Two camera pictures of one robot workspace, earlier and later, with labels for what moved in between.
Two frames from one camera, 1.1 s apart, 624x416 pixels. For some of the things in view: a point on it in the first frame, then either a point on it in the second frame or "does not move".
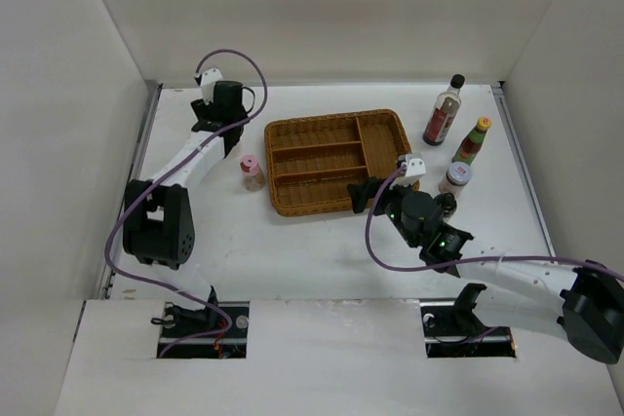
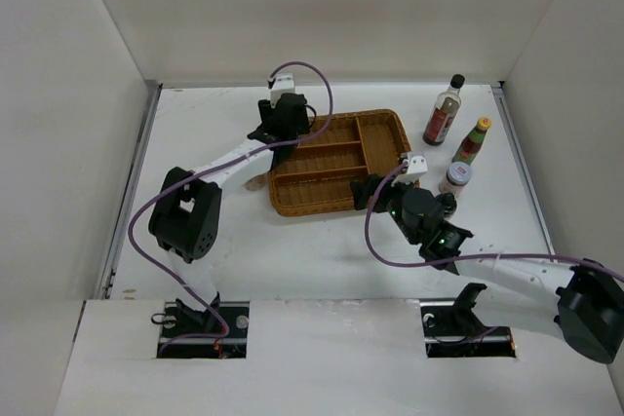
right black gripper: (361, 193) does not move
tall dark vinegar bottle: (444, 113) does not move
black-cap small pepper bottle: (448, 204) does not move
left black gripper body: (204, 109) → (268, 112)
